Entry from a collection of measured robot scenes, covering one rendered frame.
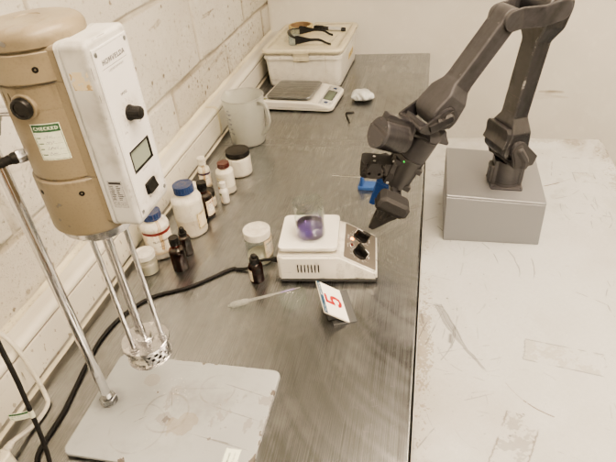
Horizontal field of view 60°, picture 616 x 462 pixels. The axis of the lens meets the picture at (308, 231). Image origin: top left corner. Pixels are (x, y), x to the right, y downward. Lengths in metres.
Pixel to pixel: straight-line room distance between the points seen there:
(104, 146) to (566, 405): 0.75
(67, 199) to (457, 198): 0.79
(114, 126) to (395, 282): 0.70
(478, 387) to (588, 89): 1.80
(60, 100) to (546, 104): 2.19
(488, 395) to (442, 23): 1.73
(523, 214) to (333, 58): 1.06
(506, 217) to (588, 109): 1.44
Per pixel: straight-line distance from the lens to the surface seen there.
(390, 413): 0.89
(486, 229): 1.21
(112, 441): 0.94
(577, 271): 1.20
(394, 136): 0.96
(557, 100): 2.54
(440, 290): 1.09
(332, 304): 1.02
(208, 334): 1.04
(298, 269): 1.09
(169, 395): 0.96
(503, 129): 1.12
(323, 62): 2.04
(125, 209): 0.62
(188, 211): 1.26
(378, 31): 2.40
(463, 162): 1.28
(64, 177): 0.62
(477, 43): 1.01
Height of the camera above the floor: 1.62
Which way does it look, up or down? 35 degrees down
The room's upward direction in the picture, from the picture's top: 6 degrees counter-clockwise
